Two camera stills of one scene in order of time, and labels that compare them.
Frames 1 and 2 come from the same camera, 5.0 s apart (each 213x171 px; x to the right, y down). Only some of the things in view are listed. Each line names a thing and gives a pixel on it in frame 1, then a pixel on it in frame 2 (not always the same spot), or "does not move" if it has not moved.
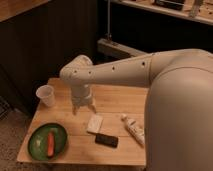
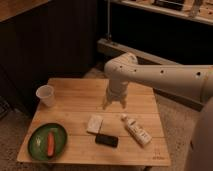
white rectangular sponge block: [94, 123] does not move
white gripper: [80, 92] to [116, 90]
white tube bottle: [137, 131] does not move
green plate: [38, 141] does not move
